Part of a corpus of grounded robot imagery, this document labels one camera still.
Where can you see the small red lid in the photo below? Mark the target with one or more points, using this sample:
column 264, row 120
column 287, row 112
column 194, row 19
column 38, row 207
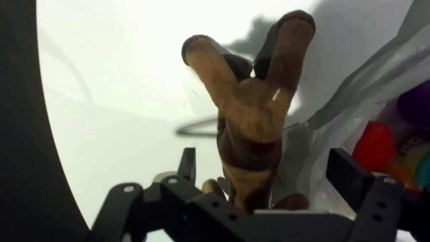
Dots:
column 376, row 147

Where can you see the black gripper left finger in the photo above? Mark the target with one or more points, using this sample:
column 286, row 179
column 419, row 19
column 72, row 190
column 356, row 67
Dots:
column 171, row 203

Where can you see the clear plastic bag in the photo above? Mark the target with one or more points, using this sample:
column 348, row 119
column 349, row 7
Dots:
column 399, row 66

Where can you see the teal lid play-doh tub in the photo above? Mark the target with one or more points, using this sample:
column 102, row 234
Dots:
column 423, row 172

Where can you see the purple lid play-doh tub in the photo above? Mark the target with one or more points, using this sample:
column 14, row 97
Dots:
column 415, row 105

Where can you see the brown plush toy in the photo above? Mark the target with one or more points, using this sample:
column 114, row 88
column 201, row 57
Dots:
column 253, row 98

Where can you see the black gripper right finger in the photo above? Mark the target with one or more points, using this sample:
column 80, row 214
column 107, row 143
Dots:
column 382, row 205

